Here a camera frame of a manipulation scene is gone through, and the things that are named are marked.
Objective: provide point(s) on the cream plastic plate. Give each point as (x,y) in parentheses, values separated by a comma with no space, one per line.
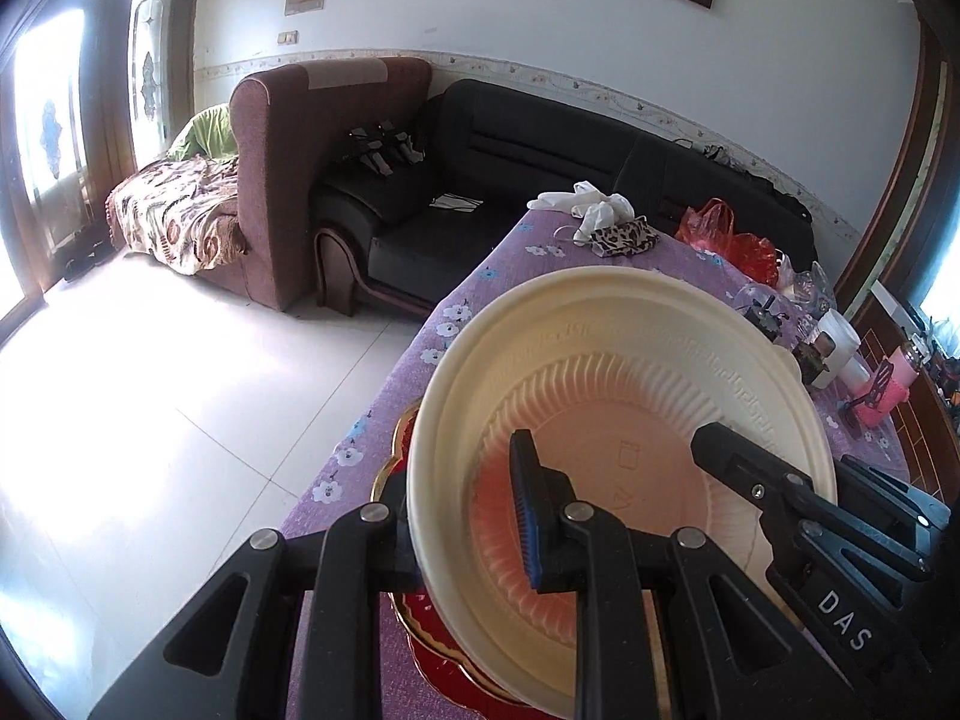
(637,405)

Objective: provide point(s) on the green cushion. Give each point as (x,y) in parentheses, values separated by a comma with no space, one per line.
(206,135)

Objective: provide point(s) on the white plastic jar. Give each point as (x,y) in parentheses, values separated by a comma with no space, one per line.
(844,349)

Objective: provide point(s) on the black electronic device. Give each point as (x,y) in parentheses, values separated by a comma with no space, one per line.
(765,319)

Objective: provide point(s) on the brown fabric armchair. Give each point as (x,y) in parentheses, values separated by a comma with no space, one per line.
(277,187)

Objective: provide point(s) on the white cloth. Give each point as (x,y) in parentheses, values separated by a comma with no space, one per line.
(592,202)

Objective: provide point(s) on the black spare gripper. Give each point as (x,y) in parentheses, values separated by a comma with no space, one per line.
(382,150)

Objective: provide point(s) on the red plate with gold rim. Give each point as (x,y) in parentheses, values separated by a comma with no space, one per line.
(427,630)

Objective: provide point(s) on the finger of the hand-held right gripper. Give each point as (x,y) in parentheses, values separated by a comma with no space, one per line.
(757,476)
(892,506)

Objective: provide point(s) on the wooden glass door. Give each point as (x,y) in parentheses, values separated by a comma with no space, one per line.
(109,127)

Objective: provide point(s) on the wall socket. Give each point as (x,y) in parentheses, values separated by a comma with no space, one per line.
(287,37)

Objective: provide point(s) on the white paper sheet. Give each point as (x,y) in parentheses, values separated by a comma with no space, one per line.
(454,202)

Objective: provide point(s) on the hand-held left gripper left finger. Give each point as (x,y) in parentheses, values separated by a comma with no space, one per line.
(390,547)

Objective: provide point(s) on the brown floral blanket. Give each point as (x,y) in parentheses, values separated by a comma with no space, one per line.
(172,210)

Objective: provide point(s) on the black phone stand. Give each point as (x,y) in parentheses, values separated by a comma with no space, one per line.
(877,382)

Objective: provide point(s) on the red plastic bag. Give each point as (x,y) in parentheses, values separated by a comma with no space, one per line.
(750,259)

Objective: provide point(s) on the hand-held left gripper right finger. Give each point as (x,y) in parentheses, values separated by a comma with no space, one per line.
(529,525)

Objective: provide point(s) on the leopard print cloth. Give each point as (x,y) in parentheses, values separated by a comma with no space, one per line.
(626,236)

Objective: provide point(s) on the clear plastic wrap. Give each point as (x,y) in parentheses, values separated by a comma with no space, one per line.
(814,285)

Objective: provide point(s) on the dark jar with cork lid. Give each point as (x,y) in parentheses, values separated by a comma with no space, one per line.
(814,364)

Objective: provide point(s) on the pair of dark shoes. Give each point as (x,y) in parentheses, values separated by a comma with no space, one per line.
(82,262)

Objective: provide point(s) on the pink thermos with knitted sleeve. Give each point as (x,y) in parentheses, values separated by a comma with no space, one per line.
(892,397)

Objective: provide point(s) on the purple floral tablecloth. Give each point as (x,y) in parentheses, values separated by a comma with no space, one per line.
(465,315)

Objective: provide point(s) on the black leather sofa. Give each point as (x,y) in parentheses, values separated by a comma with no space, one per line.
(525,135)

